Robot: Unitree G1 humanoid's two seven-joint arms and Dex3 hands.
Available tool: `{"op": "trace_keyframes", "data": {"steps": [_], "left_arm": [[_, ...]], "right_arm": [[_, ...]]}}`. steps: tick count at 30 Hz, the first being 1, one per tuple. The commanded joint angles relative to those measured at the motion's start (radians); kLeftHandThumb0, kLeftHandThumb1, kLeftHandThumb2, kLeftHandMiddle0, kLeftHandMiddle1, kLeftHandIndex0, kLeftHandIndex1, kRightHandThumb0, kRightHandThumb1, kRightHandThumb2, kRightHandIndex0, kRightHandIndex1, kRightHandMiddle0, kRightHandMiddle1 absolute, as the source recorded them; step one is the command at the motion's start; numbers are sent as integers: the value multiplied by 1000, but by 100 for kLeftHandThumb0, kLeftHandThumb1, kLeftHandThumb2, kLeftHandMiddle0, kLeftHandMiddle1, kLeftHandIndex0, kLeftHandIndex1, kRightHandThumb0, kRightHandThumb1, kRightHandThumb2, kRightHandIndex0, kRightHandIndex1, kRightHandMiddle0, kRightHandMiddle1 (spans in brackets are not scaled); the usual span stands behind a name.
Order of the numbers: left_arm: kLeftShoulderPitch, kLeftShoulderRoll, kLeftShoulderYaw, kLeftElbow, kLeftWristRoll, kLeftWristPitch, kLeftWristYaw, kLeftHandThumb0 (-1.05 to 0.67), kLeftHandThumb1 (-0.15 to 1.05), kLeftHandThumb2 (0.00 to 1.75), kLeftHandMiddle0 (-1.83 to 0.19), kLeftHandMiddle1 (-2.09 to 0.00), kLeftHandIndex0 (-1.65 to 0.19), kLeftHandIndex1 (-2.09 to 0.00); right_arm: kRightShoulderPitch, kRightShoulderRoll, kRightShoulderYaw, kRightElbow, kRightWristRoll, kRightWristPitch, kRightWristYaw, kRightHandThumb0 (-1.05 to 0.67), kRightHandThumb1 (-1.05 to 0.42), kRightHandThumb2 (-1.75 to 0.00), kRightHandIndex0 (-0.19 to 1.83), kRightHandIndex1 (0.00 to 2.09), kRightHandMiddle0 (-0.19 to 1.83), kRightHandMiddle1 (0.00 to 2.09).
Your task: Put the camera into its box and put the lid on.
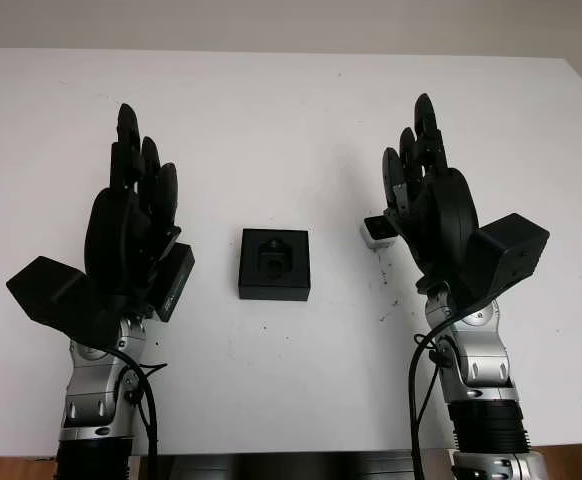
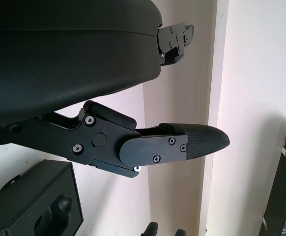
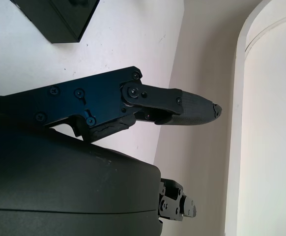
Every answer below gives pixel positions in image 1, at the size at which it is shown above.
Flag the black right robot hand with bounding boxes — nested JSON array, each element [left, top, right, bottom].
[[381, 92, 480, 295]]

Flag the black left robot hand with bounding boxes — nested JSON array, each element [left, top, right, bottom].
[[84, 102, 183, 315]]

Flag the small silver square camera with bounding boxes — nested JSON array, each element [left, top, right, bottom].
[[360, 214, 395, 250]]

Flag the black printed box lid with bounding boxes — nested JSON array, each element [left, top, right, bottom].
[[156, 242, 196, 323]]

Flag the grey robot torso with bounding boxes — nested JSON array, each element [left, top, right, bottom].
[[138, 448, 455, 480]]

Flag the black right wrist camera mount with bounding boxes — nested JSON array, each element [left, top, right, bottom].
[[463, 212, 551, 307]]

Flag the black camera box base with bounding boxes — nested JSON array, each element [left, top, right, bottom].
[[237, 228, 311, 302]]

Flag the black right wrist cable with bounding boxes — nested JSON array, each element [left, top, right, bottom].
[[407, 299, 478, 480]]

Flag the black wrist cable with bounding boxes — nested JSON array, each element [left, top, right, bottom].
[[90, 344, 168, 459], [407, 299, 478, 480]]

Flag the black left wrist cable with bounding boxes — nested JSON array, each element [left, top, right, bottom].
[[90, 344, 168, 459]]

